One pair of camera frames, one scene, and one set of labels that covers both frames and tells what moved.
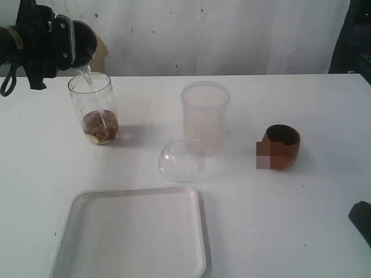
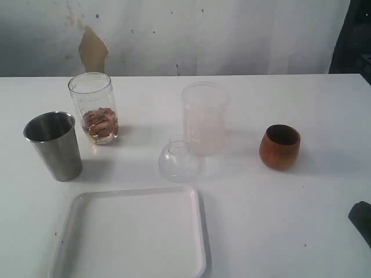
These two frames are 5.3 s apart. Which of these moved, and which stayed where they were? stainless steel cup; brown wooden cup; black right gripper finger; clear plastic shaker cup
Moved: stainless steel cup
Stayed: clear plastic shaker cup; black right gripper finger; brown wooden cup
